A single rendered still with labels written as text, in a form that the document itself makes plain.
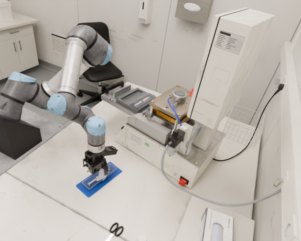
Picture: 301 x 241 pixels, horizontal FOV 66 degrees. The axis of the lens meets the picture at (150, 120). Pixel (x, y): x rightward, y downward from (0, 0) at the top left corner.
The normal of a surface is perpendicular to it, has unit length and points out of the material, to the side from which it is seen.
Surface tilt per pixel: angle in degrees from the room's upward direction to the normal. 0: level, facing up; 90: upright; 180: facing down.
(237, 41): 90
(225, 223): 4
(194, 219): 0
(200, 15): 90
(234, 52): 90
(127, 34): 90
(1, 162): 0
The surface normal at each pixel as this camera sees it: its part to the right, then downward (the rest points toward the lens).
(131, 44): -0.42, 0.50
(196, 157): 0.14, -0.79
